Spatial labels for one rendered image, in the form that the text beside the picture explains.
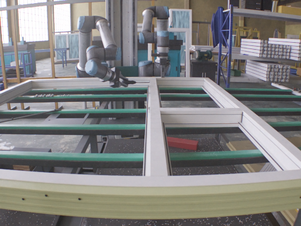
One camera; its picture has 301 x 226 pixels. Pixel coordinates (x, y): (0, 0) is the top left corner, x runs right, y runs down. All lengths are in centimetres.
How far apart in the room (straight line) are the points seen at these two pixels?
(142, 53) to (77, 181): 496
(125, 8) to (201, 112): 190
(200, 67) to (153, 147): 470
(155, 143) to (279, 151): 40
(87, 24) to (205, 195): 181
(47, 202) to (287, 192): 55
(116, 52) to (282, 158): 122
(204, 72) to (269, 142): 457
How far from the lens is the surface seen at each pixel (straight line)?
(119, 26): 273
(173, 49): 548
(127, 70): 268
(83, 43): 224
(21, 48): 990
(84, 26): 212
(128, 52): 275
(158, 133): 81
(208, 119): 109
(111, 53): 163
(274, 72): 568
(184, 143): 148
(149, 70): 255
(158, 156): 66
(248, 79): 576
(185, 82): 190
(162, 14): 246
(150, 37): 195
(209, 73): 542
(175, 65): 550
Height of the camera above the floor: 124
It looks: 18 degrees down
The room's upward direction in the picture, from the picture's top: straight up
